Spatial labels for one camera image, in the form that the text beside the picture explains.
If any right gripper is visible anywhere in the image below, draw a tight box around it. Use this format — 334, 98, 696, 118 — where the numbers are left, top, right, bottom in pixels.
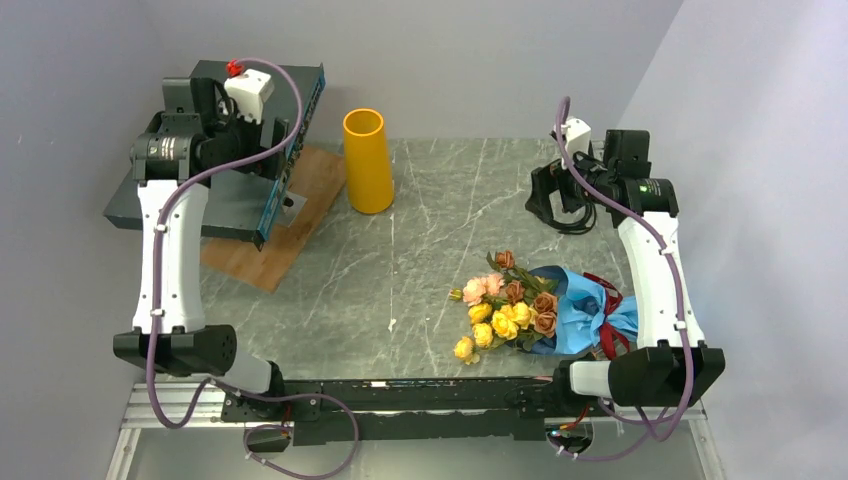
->
525, 141, 615, 223

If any artificial flower bunch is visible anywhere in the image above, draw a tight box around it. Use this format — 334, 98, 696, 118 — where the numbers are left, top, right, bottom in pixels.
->
448, 250, 567, 365

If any blue wrapping paper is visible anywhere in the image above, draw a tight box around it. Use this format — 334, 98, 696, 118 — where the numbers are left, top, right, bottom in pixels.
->
527, 266, 639, 355

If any red ribbon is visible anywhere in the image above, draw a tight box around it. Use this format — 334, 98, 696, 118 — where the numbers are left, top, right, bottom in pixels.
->
583, 272, 630, 360

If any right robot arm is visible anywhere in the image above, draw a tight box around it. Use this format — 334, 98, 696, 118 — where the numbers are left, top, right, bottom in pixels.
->
525, 124, 726, 415

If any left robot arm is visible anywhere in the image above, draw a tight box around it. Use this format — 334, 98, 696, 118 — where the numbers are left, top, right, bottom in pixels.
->
113, 69, 288, 420

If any yellow vase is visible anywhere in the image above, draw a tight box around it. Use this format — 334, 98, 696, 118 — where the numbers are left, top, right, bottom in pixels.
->
343, 108, 394, 215

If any wooden board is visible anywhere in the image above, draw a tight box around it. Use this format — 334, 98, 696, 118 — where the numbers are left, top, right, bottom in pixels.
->
200, 146, 346, 293

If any metal switch stand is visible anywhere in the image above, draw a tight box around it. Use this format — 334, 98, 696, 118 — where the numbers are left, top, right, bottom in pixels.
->
276, 192, 307, 227

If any grey network switch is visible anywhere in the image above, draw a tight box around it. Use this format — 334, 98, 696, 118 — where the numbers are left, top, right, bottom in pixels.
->
103, 60, 326, 249

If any black cable bundle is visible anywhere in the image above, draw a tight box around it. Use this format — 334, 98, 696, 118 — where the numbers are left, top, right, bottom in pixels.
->
547, 152, 599, 236

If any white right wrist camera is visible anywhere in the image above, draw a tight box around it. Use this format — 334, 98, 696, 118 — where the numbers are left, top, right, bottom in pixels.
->
561, 116, 592, 159

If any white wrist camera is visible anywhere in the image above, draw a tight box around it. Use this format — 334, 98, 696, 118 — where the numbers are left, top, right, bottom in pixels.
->
224, 69, 274, 125
561, 116, 592, 159

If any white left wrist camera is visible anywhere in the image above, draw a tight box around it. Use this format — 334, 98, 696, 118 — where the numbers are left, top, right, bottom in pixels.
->
224, 69, 274, 125

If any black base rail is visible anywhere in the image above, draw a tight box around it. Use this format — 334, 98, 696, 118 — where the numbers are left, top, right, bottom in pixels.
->
221, 377, 601, 446

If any aluminium frame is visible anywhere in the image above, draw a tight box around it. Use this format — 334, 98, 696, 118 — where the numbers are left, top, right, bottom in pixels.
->
108, 382, 726, 479

